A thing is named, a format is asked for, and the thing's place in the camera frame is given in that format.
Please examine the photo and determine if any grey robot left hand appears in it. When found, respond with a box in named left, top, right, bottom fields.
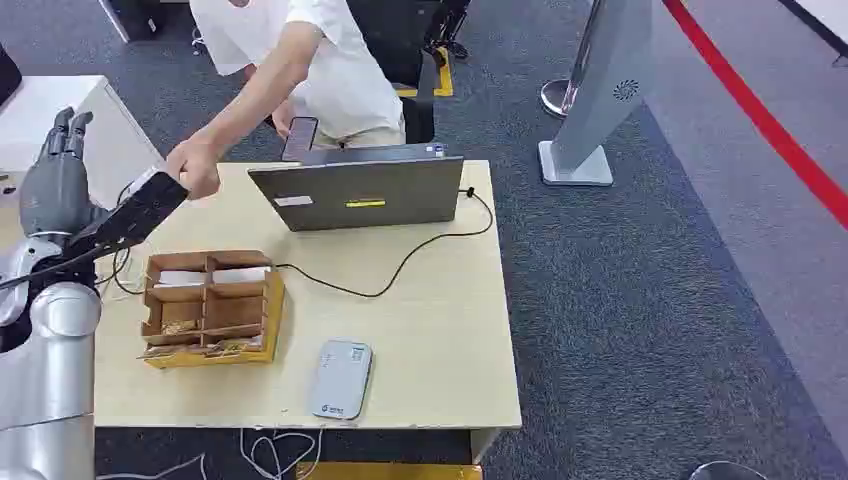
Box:
left=19, top=105, right=111, bottom=238

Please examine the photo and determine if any person's left hand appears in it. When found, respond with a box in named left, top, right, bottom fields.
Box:
left=270, top=99, right=297, bottom=141

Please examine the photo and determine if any chrome stanchion post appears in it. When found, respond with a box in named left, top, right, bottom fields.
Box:
left=539, top=0, right=605, bottom=120

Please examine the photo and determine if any black office chair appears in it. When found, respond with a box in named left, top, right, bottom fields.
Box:
left=344, top=0, right=473, bottom=146

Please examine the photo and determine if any white cabinet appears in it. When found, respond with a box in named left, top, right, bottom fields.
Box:
left=0, top=74, right=164, bottom=211

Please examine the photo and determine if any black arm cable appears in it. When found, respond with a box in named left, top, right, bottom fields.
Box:
left=0, top=182, right=146, bottom=297

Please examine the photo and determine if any white card stack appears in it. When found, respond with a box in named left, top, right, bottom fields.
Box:
left=211, top=266, right=269, bottom=285
left=156, top=269, right=209, bottom=288

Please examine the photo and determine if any white cable bundle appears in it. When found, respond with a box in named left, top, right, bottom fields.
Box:
left=95, top=428, right=325, bottom=480

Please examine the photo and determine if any wooden card box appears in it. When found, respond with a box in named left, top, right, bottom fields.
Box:
left=137, top=249, right=287, bottom=371

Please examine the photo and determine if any white desk leg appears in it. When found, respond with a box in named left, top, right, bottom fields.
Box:
left=469, top=428, right=502, bottom=464

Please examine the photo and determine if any black smartphone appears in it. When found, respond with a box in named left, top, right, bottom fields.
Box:
left=280, top=116, right=321, bottom=164

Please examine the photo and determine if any grey laptop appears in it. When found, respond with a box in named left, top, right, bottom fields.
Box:
left=247, top=142, right=466, bottom=234

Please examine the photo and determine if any grey card reader device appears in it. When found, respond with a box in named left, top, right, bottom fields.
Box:
left=310, top=339, right=374, bottom=422

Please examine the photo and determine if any person's right hand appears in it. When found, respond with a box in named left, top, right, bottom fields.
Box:
left=164, top=135, right=222, bottom=201

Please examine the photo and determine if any black laptop cable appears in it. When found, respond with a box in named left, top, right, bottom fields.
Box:
left=274, top=186, right=496, bottom=300

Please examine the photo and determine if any yellow box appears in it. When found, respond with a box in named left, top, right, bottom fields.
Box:
left=295, top=461, right=484, bottom=480

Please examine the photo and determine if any dark wrist camera box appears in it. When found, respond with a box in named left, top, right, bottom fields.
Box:
left=69, top=166, right=191, bottom=257

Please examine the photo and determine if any round grey base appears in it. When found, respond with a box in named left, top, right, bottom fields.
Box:
left=688, top=460, right=770, bottom=480

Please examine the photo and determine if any grey kiosk stand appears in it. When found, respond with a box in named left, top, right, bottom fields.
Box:
left=537, top=0, right=658, bottom=187

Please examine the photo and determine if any person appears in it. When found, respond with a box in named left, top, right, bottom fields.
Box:
left=165, top=0, right=407, bottom=201

